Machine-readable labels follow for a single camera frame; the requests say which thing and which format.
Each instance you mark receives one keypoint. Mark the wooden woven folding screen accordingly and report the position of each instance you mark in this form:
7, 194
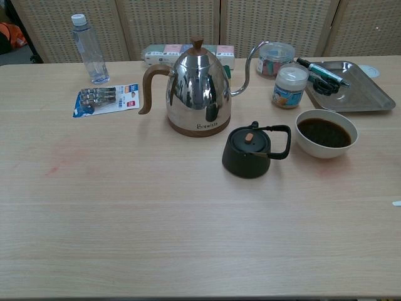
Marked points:
169, 25

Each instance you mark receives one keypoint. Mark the green yellow sponge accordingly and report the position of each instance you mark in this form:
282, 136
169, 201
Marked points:
228, 71

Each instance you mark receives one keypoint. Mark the clear jar of coloured clips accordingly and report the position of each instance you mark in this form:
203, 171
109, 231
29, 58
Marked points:
275, 61

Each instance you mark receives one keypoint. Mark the white round table grommet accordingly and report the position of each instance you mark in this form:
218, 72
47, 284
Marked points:
371, 70

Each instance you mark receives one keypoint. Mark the small black teapot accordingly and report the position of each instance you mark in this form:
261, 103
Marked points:
244, 163

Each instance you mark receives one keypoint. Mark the white bowl of dark liquid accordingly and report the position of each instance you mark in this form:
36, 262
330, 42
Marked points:
326, 147

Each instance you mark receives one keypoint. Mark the small jar with white lid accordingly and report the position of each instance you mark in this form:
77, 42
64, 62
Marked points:
289, 91

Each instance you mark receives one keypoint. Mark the multicolour tissue packet bundle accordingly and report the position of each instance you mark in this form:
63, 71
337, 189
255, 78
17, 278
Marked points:
163, 54

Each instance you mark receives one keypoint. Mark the stainless steel gooseneck kettle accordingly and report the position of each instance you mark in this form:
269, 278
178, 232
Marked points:
197, 94

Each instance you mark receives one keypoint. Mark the clear plastic water bottle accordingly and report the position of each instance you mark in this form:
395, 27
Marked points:
92, 53

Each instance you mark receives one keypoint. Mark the stainless steel tray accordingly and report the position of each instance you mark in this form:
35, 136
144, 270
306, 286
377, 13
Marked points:
360, 94

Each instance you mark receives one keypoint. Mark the black scissors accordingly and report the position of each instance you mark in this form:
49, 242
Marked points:
324, 86

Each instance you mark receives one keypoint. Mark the orange bag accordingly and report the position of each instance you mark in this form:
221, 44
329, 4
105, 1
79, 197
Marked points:
12, 36

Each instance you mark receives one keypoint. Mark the black green marker pen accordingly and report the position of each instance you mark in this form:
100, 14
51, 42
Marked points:
322, 71

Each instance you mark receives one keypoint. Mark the black tripod stand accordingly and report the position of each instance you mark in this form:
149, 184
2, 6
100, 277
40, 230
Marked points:
35, 58

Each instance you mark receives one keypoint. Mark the binder clips blister pack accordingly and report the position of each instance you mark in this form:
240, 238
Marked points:
106, 100

